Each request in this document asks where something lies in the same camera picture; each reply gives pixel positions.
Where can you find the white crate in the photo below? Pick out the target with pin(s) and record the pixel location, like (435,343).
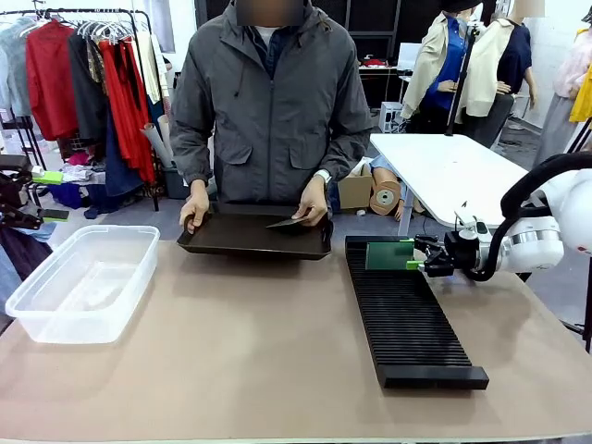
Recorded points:
(390,116)

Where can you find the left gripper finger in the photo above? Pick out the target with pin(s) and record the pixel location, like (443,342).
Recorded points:
(47,177)
(53,216)

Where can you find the red shirt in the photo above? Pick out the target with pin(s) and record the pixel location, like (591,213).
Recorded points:
(48,83)

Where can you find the mannequin in cream jacket navy top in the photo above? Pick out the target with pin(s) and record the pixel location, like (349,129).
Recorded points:
(485,78)

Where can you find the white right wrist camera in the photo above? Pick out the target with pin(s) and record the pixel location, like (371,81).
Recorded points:
(472,229)

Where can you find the black metal clothes rack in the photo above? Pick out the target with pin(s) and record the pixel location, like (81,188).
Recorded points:
(139,28)

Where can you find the white paper roll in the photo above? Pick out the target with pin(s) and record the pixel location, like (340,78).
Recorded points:
(156,145)

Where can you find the dark grey garment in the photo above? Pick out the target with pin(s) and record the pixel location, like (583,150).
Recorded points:
(88,106)

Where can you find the cream garment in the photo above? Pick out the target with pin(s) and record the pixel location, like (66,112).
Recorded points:
(150,69)

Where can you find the white table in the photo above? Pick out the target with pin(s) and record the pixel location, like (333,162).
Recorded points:
(444,171)

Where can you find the grey storage bin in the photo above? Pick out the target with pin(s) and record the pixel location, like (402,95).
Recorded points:
(176,182)

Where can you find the black slotted PCB rack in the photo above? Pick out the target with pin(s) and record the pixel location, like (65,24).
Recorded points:
(416,333)

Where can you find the low black metal rack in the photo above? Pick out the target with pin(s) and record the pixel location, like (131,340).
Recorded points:
(23,134)

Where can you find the person's left forearm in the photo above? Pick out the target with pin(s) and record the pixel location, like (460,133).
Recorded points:
(349,152)

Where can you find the person's right hand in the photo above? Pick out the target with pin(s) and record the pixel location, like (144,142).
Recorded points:
(196,203)

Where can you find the light blue-grey garment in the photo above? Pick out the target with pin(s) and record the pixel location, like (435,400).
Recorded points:
(14,65)

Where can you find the mannequin in pink and yellow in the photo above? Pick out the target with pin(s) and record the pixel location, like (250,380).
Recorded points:
(562,106)

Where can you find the open cardboard box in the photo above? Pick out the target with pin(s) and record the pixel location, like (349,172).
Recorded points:
(355,189)

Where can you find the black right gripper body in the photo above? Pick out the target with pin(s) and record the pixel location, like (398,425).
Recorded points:
(467,256)

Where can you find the mannequin in cream coat blue shirt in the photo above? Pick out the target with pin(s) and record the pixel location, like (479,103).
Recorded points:
(427,69)

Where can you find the person in grey jacket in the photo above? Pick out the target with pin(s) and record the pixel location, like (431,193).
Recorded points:
(273,115)

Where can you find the black tripod pole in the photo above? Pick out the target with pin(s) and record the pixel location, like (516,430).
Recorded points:
(462,78)

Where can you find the red dress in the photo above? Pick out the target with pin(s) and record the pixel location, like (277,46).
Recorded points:
(125,111)

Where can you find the brown cardboard spool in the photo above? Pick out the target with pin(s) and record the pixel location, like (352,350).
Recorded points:
(384,198)

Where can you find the person's right forearm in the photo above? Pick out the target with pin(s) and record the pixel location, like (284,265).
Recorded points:
(189,157)

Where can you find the clear plastic storage box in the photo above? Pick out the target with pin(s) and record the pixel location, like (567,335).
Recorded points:
(83,287)

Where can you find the cream paper roll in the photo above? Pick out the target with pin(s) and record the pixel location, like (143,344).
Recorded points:
(165,134)

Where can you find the navy blue skirt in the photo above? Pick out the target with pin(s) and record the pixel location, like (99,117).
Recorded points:
(118,166)

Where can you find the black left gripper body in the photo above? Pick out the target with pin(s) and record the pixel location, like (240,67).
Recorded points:
(13,185)

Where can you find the blue cloth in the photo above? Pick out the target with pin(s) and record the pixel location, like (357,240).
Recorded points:
(74,196)

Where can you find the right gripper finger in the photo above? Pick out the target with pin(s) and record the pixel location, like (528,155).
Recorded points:
(427,242)
(437,266)

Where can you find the white wrist watch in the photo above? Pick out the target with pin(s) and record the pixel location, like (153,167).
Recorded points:
(322,176)

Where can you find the dark brown serving tray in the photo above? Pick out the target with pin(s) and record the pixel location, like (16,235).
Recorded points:
(240,237)

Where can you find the person's left hand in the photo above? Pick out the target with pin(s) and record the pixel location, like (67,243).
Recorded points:
(315,201)

